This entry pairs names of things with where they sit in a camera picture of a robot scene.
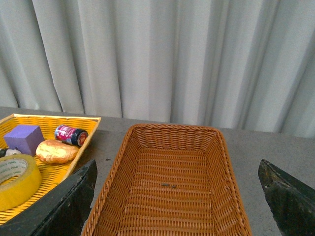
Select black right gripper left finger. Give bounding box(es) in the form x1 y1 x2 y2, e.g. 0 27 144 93
0 160 97 236

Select brown wicker basket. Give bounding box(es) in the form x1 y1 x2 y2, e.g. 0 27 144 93
82 124 252 236

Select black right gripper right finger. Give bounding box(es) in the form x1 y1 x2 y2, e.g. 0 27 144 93
258 159 315 236

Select yellow wicker basket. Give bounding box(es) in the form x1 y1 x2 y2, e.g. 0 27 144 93
0 113 102 226

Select orange toy bread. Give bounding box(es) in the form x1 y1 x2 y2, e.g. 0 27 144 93
35 140 79 164

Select grey curtain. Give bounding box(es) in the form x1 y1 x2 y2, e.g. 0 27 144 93
0 0 315 138

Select small red drink can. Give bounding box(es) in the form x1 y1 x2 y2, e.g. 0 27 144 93
54 124 88 147

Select yellow tape roll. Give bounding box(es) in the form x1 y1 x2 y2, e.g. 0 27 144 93
0 154 42 211

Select purple foam cube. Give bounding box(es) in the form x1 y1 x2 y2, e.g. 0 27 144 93
4 124 44 156

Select toy panda figure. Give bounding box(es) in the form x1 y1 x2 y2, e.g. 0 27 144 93
0 148 21 158

